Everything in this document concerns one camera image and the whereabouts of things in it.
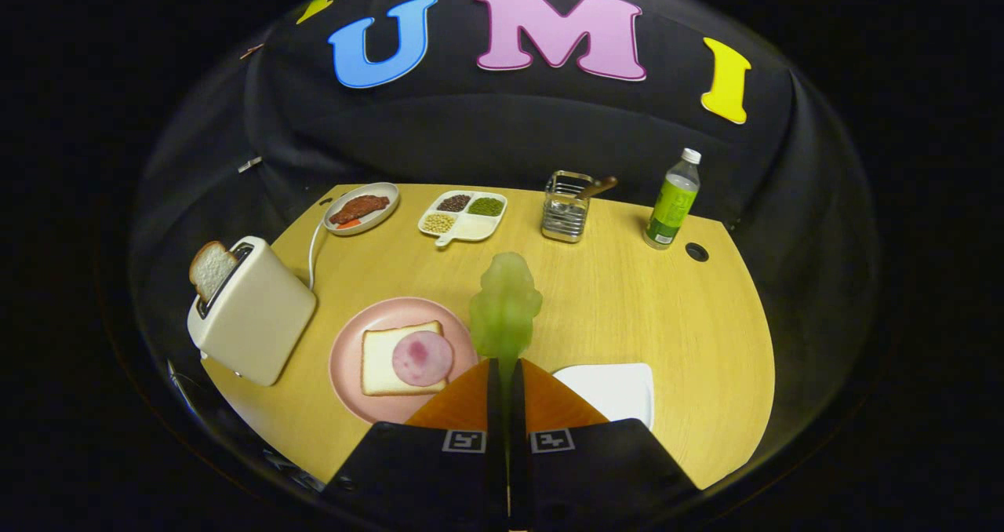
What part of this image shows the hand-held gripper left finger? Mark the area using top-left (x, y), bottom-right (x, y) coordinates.
top-left (322, 358), bottom-right (507, 532)

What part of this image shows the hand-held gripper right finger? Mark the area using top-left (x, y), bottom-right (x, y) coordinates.
top-left (508, 358), bottom-right (700, 532)

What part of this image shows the green lettuce leaf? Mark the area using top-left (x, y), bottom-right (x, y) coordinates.
top-left (468, 251), bottom-right (544, 392)

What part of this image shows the browned toast slice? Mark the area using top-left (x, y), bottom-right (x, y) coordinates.
top-left (189, 241), bottom-right (238, 304)

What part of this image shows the pink ham slice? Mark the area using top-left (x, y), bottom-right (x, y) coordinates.
top-left (391, 330), bottom-right (455, 388)

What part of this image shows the white square plate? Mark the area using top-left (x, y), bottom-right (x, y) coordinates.
top-left (552, 363), bottom-right (656, 431)

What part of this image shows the white bread slice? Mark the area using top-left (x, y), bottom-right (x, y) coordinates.
top-left (361, 321), bottom-right (452, 397)

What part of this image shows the pink round plate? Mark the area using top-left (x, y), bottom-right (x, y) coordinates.
top-left (329, 297), bottom-right (479, 426)

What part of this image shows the white divided dish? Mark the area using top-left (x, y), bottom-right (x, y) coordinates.
top-left (417, 190), bottom-right (508, 248)

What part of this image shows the beige oval plate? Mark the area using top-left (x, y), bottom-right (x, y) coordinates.
top-left (323, 182), bottom-right (401, 237)

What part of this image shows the brown steak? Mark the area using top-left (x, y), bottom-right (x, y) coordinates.
top-left (329, 195), bottom-right (391, 226)

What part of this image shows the white toaster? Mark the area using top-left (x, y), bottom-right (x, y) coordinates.
top-left (187, 236), bottom-right (318, 387)

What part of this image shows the green drink bottle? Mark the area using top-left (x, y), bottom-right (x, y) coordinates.
top-left (643, 148), bottom-right (702, 250)

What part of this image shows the metal wire utensil holder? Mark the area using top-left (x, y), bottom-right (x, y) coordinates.
top-left (540, 170), bottom-right (595, 244)

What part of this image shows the white toaster cable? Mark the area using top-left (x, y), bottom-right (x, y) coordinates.
top-left (307, 217), bottom-right (329, 290)

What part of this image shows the wooden handled utensil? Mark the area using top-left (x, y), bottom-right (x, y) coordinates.
top-left (553, 176), bottom-right (619, 207)

